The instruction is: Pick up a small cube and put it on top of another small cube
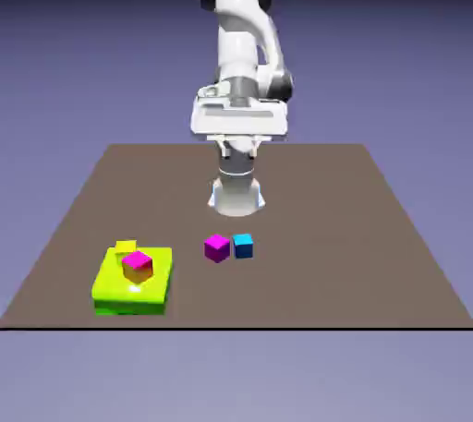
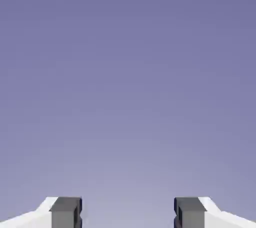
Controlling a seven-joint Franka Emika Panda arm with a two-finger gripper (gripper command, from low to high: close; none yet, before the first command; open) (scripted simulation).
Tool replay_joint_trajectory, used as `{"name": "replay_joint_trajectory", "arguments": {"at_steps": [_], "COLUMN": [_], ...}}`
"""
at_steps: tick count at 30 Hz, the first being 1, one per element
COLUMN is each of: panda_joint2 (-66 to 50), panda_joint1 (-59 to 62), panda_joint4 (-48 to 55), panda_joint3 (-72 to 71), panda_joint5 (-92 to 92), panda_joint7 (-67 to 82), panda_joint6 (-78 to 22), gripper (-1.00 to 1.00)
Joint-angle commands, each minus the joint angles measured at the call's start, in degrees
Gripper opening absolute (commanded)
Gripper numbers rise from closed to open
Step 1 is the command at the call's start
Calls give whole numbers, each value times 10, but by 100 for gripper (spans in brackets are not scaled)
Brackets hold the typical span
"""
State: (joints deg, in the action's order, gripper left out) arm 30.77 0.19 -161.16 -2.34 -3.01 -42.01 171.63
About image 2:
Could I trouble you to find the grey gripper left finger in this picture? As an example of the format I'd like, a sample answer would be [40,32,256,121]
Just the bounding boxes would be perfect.
[0,196,83,228]

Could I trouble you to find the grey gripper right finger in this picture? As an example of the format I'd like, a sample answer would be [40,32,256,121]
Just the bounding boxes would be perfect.
[173,196,256,228]

